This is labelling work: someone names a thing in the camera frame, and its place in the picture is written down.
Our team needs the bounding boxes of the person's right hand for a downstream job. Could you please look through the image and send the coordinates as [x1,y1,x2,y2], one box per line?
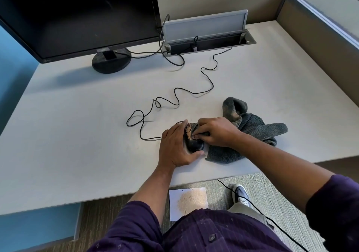
[191,117,242,148]

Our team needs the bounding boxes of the person's left hand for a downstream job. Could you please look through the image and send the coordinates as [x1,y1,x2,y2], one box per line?
[158,119,205,171]

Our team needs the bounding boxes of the black computer mouse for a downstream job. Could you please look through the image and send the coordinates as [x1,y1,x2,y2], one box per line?
[182,122,205,153]

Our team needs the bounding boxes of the gray cleaning cloth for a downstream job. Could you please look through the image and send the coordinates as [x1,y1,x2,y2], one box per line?
[194,97,289,164]

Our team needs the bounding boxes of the person's right forearm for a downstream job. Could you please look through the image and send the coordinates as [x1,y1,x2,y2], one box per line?
[232,133,336,213]

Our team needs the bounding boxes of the person's left forearm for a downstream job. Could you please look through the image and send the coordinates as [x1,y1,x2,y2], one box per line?
[131,163,176,228]

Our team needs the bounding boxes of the pile of beige sand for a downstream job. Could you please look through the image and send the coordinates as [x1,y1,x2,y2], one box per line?
[177,191,206,216]

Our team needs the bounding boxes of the white shoe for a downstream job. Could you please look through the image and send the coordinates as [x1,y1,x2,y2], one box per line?
[232,184,251,205]

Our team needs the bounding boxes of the white paper sheet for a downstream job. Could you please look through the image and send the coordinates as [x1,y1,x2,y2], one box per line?
[169,187,209,222]

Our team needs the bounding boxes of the purple patterned shirt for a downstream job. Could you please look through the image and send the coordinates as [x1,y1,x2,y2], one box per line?
[88,174,359,252]

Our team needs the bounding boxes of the beige trousers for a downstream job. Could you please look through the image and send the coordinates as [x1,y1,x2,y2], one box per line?
[227,201,277,231]

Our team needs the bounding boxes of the round black monitor stand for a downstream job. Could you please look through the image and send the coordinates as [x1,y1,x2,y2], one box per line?
[92,48,132,74]

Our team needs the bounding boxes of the blue desk side panel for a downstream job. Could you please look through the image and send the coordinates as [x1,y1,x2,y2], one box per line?
[0,202,83,252]

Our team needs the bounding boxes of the black computer monitor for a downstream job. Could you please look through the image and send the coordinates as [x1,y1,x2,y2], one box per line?
[0,0,162,64]

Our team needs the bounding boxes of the frosted glass window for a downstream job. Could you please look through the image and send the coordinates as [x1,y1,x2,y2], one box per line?
[292,0,359,50]

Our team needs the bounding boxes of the black mouse cable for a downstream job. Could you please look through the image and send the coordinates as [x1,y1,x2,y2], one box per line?
[126,45,234,141]

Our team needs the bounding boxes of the thin black floor cable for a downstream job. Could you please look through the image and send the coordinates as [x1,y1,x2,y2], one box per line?
[216,179,303,252]

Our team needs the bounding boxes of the recessed desk cable tray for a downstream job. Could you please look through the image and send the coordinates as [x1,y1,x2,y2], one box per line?
[163,29,257,58]

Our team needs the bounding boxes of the black monitor cable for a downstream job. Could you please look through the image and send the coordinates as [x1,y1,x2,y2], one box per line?
[113,14,185,67]

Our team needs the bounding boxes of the gray cable box lid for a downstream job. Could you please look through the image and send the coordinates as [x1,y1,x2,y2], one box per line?
[162,9,249,46]

